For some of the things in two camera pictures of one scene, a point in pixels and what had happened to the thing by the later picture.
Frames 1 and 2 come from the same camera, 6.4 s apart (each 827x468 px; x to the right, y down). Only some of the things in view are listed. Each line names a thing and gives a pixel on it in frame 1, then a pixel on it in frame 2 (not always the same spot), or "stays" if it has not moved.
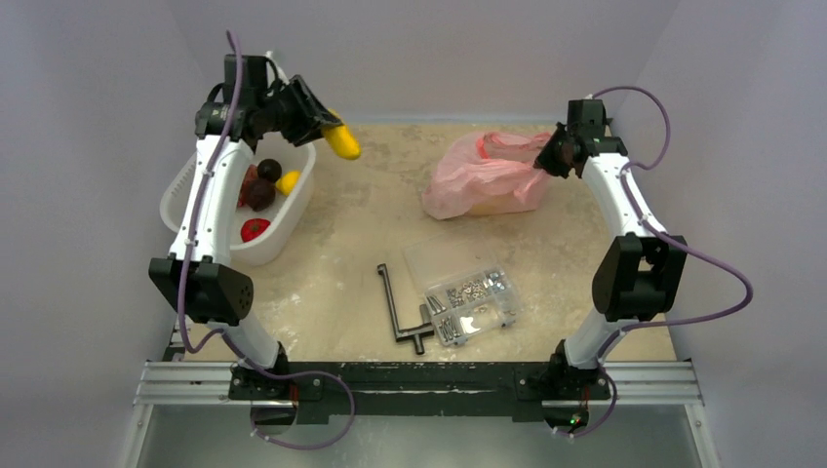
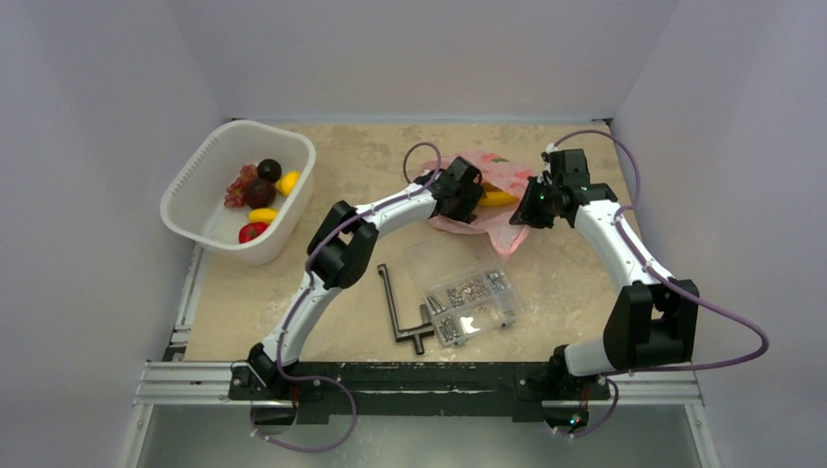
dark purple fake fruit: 259,194 stays
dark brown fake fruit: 269,170 stays
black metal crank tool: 419,331 stays
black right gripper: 552,155 to 531,206
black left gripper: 312,123 to 464,214
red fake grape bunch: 252,174 stays
